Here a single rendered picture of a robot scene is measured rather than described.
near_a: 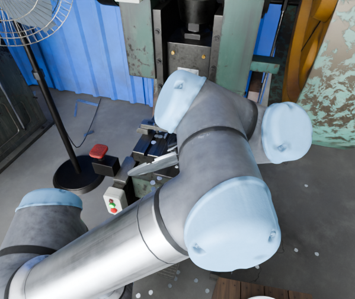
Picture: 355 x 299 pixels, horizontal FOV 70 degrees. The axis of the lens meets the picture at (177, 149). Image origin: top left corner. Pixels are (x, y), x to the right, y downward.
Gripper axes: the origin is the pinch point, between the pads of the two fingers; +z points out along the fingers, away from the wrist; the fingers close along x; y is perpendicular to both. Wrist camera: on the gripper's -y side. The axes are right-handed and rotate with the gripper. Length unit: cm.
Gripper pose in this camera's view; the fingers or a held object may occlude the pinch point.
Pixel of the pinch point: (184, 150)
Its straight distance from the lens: 63.6
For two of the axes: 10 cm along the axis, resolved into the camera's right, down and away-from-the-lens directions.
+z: -4.1, 1.0, 9.1
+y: -8.1, 4.1, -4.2
